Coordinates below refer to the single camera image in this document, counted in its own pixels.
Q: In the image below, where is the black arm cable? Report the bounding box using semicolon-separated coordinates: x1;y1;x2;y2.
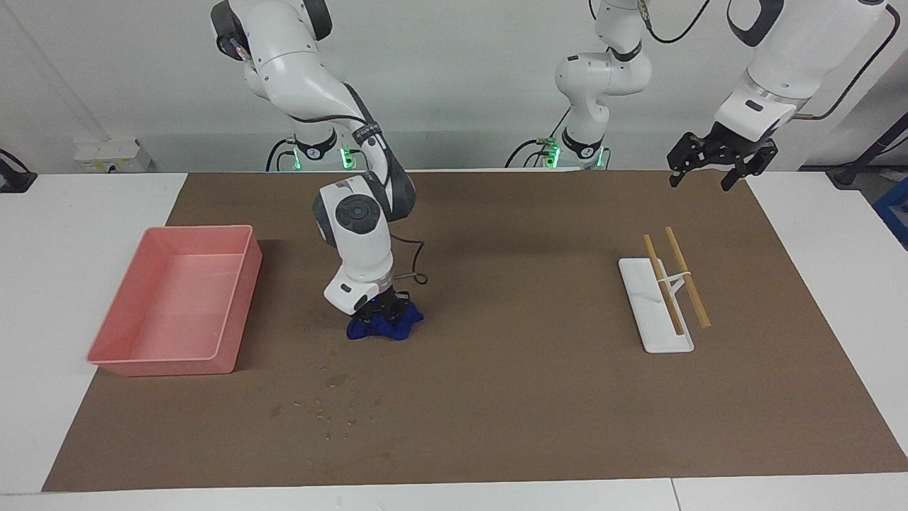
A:
389;231;429;287
635;0;902;121

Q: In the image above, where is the black right base cable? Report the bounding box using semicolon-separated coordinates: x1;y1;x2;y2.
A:
266;138;299;172

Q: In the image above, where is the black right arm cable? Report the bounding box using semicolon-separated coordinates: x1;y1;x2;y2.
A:
389;231;429;287

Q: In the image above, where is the black base cable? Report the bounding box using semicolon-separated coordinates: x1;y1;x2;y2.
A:
266;138;299;172
504;106;572;170

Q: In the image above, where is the blue towel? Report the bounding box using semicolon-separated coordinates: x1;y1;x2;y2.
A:
346;302;425;342

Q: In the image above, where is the brown table mat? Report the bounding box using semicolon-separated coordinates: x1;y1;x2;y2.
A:
41;170;908;493

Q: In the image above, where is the white rack with wooden rods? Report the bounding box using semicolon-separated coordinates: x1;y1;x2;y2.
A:
618;257;695;354

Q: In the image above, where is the black stand leg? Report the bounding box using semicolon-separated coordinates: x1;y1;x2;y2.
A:
826;114;908;189

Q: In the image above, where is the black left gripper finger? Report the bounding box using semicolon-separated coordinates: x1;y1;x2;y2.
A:
668;134;699;189
721;140;780;193

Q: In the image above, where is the wooden rack rod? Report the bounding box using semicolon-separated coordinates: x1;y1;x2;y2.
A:
642;234;686;337
664;226;712;329

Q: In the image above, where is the black left base cable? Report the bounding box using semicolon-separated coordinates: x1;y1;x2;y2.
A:
504;106;572;170

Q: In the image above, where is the black clamp mount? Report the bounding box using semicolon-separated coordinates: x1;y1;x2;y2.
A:
0;148;38;194

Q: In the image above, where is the pink plastic bin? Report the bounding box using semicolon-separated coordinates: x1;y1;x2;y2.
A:
86;225;263;377

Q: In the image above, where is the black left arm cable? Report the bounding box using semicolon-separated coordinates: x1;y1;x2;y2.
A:
635;0;902;121

